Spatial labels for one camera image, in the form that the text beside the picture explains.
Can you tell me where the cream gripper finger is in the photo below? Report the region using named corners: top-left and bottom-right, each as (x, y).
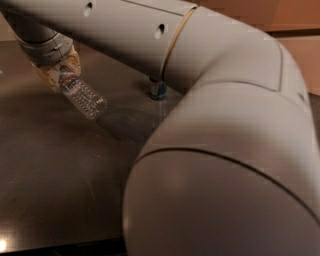
top-left (33, 63), bottom-right (66, 92)
top-left (65, 47), bottom-right (81, 75)

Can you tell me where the blue silver energy drink can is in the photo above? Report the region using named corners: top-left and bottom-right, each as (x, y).
top-left (149, 78), bottom-right (167, 100)

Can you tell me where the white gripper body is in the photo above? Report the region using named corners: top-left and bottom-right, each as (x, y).
top-left (17, 33), bottom-right (73, 65)

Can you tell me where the clear plastic water bottle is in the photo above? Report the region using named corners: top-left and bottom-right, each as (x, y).
top-left (59, 72), bottom-right (107, 120)

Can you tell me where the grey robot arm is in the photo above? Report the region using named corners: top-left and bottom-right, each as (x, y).
top-left (1, 0), bottom-right (320, 256)

